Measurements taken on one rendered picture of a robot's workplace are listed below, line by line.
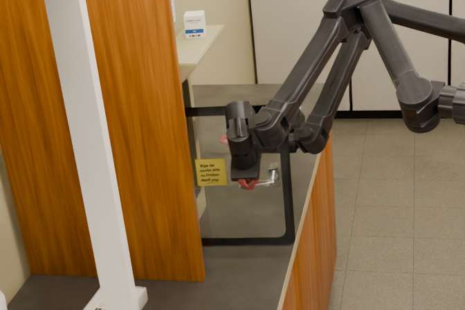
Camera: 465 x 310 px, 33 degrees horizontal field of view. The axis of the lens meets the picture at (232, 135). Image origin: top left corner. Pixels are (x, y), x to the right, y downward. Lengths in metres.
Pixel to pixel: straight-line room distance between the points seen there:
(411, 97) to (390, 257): 2.21
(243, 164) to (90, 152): 0.86
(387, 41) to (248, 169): 0.44
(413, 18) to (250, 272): 0.83
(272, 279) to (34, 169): 0.67
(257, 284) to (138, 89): 0.59
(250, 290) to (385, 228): 2.11
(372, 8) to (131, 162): 0.70
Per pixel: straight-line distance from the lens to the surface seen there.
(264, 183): 1.95
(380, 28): 1.91
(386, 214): 4.19
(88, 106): 1.01
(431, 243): 3.96
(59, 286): 2.18
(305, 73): 1.87
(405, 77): 1.74
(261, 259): 2.14
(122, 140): 1.94
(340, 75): 2.23
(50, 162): 2.04
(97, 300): 2.02
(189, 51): 1.98
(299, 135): 2.15
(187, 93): 2.28
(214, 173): 2.01
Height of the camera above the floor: 2.11
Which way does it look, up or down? 24 degrees down
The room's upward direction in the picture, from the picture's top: 6 degrees counter-clockwise
